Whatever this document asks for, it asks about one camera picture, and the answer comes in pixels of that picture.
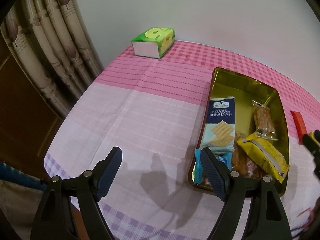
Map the yellow square snack packet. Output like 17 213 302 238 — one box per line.
309 132 320 146

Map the blue candy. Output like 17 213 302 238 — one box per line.
191 148 232 187

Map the pink patterned snack packet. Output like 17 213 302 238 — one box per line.
230 157 263 179

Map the clear cookie snack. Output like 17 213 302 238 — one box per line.
252 100 278 140

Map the gold toffee tin box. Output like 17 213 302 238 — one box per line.
188 67 290 197

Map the pink checkered tablecloth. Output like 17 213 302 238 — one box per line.
44 41 319 239

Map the beige patterned curtain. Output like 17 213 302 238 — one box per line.
1 0 102 118

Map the red snack packet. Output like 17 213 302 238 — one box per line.
291 111 308 145

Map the green tissue pack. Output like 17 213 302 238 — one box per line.
131 27 175 59

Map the clear wrapped brown pastry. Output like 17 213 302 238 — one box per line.
232 130 261 179

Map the yellow silver snack packet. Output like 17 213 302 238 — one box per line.
237 133 290 184

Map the blue soda cracker packet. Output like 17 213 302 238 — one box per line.
199 96 235 154

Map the dark wooden furniture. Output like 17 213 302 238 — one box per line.
1 40 62 180

